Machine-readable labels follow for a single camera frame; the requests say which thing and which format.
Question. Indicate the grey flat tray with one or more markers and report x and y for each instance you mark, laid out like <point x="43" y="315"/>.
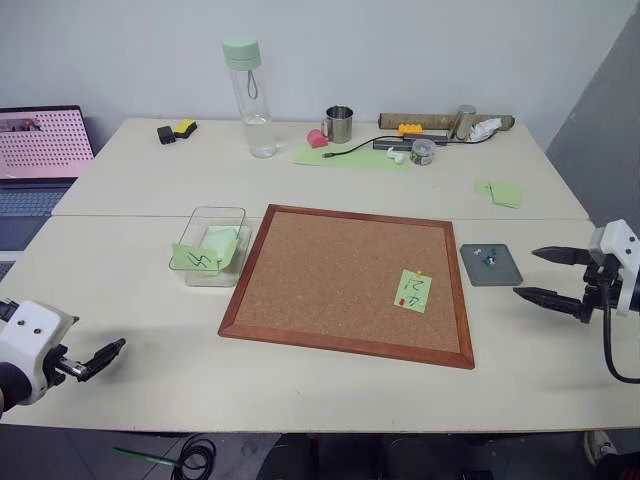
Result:
<point x="492" y="272"/>

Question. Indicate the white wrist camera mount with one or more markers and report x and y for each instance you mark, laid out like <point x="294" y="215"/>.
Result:
<point x="27" y="325"/>
<point x="616" y="240"/>

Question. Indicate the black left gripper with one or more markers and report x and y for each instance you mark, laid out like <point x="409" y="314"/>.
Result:
<point x="70" y="368"/>

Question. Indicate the crumpled white tissue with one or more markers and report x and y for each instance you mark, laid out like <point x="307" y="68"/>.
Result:
<point x="482" y="130"/>

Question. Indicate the green sticky note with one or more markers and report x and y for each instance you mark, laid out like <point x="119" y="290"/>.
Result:
<point x="411" y="292"/>

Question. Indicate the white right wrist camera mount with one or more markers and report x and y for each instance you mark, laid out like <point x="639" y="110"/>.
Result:
<point x="616" y="240"/>

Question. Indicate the open grey laptop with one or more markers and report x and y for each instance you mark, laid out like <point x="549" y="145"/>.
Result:
<point x="35" y="150"/>

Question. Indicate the blank green notes stack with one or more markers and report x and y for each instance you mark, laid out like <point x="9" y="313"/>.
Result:
<point x="220" y="240"/>

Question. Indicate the silver metal cylinder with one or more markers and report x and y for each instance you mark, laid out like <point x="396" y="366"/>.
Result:
<point x="462" y="122"/>

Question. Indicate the stainless steel mug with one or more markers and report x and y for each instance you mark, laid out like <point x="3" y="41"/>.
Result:
<point x="340" y="125"/>

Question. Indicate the clear plastic jar with label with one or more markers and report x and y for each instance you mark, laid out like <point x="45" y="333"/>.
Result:
<point x="422" y="154"/>

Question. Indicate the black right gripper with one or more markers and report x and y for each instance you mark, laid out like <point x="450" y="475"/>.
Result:
<point x="595" y="292"/>

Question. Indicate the pink tape roll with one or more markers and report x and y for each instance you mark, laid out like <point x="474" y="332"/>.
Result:
<point x="316" y="139"/>

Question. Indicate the black power adapter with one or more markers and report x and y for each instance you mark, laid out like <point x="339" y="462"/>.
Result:
<point x="165" y="135"/>

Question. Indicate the green card with squiggle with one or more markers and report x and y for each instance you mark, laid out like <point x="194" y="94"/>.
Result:
<point x="196" y="258"/>

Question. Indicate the grey usb hub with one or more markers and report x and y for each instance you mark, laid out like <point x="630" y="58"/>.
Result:
<point x="400" y="143"/>

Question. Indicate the long brown wooden stick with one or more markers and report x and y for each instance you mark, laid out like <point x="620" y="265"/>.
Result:
<point x="415" y="120"/>

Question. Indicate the clear plastic container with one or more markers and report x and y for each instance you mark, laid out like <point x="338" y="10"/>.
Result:
<point x="197" y="277"/>

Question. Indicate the yellow toy brick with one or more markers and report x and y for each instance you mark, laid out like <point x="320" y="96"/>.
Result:
<point x="410" y="129"/>

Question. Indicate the white shoe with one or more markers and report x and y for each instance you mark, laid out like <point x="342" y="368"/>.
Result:
<point x="597" y="447"/>

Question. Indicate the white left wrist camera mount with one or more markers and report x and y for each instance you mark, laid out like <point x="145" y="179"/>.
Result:
<point x="27" y="325"/>

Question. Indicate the yellow and black sponge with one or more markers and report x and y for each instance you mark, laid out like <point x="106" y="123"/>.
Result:
<point x="184" y="128"/>

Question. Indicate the wood framed cork board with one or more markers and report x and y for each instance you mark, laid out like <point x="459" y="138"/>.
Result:
<point x="330" y="280"/>

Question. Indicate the long green paper sheet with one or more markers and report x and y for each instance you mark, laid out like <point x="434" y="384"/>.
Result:
<point x="350" y="161"/>

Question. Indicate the clear bottle with green cap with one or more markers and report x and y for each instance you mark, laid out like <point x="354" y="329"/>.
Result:
<point x="257" y="100"/>

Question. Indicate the green stick on floor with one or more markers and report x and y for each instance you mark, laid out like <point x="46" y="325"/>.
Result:
<point x="145" y="456"/>

